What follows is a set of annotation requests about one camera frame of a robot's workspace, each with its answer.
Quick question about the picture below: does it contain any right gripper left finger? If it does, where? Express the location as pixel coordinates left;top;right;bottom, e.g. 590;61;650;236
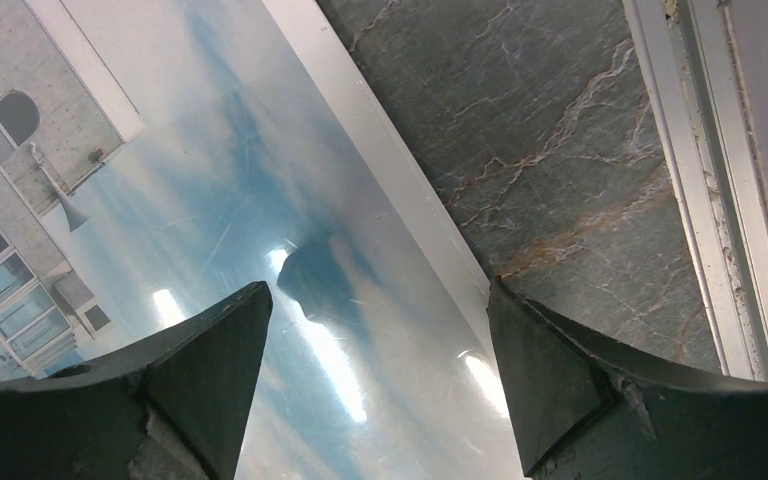
0;281;273;479

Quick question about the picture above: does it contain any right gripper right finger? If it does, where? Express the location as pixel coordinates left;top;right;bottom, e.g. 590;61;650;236
487;278;768;479

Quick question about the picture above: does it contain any building and sky photo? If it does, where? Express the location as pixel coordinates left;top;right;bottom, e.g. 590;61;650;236
0;1;522;479

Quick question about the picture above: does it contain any aluminium rail frame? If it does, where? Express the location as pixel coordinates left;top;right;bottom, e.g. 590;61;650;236
624;1;768;382

